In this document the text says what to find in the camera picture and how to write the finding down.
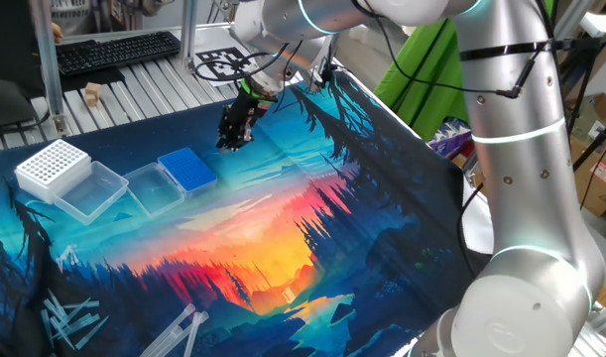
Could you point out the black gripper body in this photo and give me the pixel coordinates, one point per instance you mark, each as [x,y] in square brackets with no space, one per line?
[243,111]

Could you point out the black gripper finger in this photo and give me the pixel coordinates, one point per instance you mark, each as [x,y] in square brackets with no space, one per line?
[225,135]
[244,139]

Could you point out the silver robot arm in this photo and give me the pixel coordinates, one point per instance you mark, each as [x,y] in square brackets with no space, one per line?
[521,173]

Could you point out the blue pipette tip box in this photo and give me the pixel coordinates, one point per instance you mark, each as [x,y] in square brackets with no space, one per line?
[186,168]

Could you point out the white pipette tip box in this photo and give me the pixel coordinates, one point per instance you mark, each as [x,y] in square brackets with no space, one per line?
[52,166]

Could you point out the large clear pipette tip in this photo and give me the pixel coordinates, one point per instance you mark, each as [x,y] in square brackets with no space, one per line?
[196,334]
[176,339]
[171,327]

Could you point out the small clear pipette tip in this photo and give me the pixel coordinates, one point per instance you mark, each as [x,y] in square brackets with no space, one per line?
[63,263]

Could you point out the medium blue pipette tip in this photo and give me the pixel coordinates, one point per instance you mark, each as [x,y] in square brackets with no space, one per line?
[73,313]
[47,327]
[77,325]
[82,304]
[91,333]
[65,334]

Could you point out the clear pipette tips lower pile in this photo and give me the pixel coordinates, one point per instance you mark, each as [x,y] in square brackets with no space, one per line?
[57,305]

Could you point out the bystander hand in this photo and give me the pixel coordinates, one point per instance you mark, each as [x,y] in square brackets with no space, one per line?
[57,34]

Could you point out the printed marker sheet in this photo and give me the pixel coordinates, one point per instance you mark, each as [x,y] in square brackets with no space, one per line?
[223,62]

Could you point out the printed landscape cloth mat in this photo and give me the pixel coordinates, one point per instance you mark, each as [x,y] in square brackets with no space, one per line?
[263,223]

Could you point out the black keyboard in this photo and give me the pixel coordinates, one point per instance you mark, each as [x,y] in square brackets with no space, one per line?
[114,52]

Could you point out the small wooden block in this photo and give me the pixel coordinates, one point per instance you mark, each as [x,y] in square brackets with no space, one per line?
[92,94]

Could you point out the black pad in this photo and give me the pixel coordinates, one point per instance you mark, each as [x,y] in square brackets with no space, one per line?
[89,78]

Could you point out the green fabric sheet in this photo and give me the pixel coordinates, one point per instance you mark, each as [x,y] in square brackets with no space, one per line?
[421,74]

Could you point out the person in printed shirt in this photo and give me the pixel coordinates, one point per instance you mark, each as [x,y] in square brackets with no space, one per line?
[72,15]

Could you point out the purple printed box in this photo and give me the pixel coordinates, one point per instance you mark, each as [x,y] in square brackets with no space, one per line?
[451,139]

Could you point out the black monitor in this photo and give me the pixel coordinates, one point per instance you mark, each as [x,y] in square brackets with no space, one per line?
[10,59]

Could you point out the cardboard box with red label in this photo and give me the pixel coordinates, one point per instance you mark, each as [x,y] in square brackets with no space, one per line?
[600,183]

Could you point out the plain cardboard box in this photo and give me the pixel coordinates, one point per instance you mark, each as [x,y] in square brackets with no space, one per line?
[605,111]

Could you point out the aluminium frame post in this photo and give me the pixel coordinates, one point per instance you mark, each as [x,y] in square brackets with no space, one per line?
[188,30]
[47,64]

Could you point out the black camera tripod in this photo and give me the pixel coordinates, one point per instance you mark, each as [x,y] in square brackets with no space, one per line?
[587,89]

